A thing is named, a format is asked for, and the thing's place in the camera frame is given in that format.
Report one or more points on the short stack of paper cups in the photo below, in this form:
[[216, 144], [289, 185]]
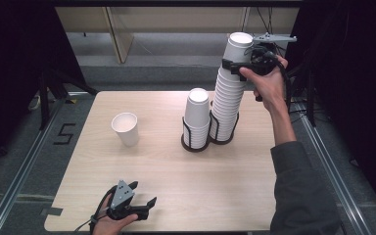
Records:
[[196, 112]]

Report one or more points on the tall stack of paper cups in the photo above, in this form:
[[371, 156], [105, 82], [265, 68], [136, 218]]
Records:
[[226, 111]]

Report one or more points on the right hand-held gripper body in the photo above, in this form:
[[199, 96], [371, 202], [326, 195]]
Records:
[[262, 58]]

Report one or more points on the black curtain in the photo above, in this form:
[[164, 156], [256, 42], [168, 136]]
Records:
[[355, 81], [9, 65]]

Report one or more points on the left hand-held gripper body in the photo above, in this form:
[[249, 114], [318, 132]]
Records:
[[122, 194]]

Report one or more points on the person's right hand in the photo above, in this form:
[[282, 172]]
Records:
[[269, 84]]

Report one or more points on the person's left hand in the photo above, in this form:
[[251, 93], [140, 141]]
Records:
[[106, 225]]

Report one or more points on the aluminium floor rail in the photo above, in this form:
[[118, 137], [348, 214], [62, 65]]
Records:
[[336, 160], [23, 173]]

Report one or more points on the black metal stand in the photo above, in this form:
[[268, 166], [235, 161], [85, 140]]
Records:
[[310, 98], [44, 98]]

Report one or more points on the yellow tape piece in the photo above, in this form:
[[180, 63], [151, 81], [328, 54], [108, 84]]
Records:
[[72, 101]]

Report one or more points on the beige wooden cabinet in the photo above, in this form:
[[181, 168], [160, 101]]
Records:
[[176, 19]]

